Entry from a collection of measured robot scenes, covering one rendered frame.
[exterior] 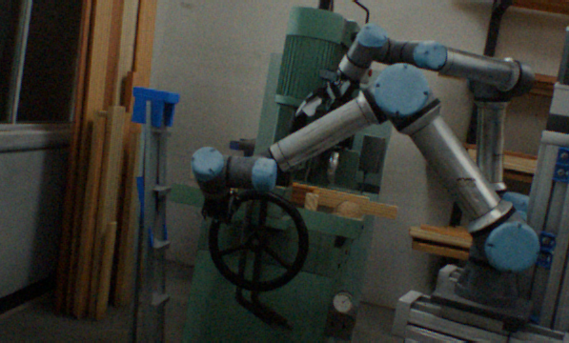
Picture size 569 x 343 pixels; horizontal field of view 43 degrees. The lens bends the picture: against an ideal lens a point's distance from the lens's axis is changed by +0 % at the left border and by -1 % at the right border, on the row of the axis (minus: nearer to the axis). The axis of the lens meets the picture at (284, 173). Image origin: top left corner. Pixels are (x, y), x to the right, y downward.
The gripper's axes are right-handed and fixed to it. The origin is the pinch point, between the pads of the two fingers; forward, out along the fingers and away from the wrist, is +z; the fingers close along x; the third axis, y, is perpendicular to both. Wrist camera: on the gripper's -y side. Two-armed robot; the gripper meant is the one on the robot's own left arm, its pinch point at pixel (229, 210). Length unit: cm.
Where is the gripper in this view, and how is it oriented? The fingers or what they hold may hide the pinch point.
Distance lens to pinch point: 197.0
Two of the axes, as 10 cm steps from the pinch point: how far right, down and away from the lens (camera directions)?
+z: 0.7, 4.3, 9.0
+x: 9.7, 1.9, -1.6
